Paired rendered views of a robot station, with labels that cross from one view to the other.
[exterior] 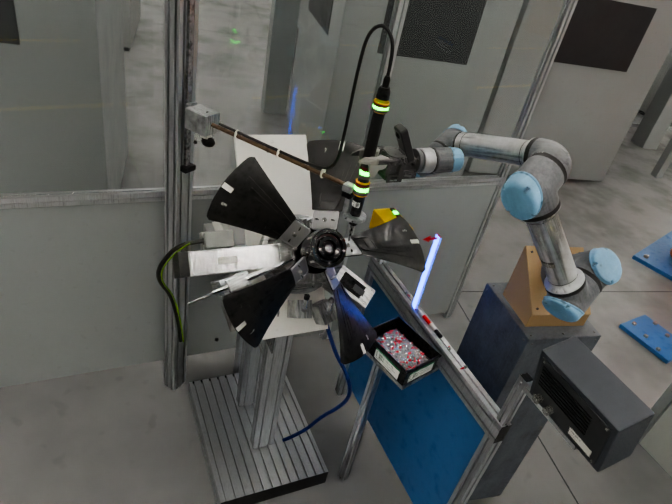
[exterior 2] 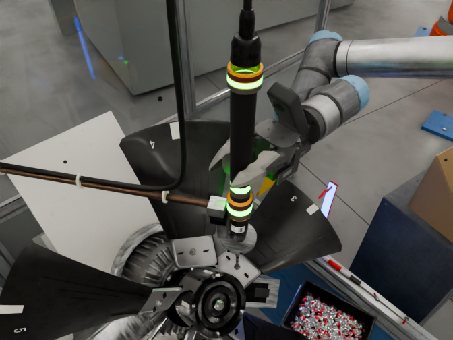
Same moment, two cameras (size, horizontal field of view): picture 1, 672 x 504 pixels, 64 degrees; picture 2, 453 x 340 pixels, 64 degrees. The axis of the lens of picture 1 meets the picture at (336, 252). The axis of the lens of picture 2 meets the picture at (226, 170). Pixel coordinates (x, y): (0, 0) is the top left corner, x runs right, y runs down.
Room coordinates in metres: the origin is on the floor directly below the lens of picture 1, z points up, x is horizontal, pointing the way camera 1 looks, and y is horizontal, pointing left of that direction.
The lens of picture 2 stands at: (1.03, 0.07, 1.88)
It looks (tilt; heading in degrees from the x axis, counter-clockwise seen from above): 45 degrees down; 348
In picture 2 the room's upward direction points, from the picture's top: straight up
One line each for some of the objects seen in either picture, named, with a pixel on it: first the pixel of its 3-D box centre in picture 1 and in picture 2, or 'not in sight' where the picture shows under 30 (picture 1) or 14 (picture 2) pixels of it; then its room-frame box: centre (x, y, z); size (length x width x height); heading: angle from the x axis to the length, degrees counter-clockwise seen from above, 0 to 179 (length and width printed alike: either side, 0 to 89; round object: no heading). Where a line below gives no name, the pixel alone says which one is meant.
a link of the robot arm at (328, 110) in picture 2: (422, 160); (313, 118); (1.51, -0.19, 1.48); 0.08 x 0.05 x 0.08; 31
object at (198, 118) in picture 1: (200, 119); not in sight; (1.67, 0.54, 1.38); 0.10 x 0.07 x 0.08; 66
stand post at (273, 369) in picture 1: (271, 384); not in sight; (1.43, 0.14, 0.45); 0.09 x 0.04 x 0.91; 121
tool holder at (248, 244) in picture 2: (354, 202); (233, 222); (1.42, -0.02, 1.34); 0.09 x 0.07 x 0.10; 66
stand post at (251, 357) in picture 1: (257, 322); not in sight; (1.63, 0.25, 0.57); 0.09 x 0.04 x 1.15; 121
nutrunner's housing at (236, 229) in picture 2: (368, 156); (241, 162); (1.41, -0.03, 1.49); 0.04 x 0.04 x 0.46
